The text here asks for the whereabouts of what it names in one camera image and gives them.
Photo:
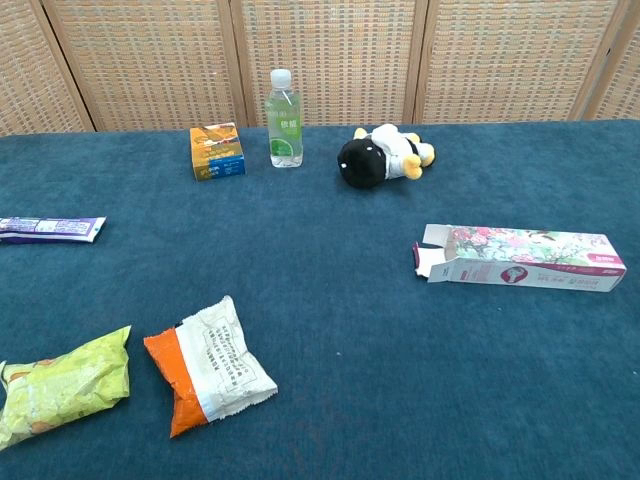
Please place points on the floral patterned cardboard box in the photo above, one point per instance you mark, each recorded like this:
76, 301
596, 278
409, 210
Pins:
525, 260

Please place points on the purple toothpaste tube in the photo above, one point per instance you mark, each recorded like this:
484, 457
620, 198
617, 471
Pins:
50, 229

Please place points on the blue carpet table cover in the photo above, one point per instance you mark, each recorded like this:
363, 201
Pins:
320, 240

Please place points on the black and white plush toy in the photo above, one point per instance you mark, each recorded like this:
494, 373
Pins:
365, 160

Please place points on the clear water bottle green label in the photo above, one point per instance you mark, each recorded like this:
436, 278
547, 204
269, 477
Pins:
285, 132

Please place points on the orange and blue carton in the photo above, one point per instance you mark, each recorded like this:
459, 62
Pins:
216, 152

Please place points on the orange and white snack bag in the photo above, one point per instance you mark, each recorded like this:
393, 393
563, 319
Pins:
220, 360

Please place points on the woven folding screen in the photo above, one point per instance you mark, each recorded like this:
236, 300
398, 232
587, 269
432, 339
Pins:
325, 60

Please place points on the yellow-green snack bag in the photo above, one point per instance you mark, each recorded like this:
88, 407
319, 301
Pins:
65, 385

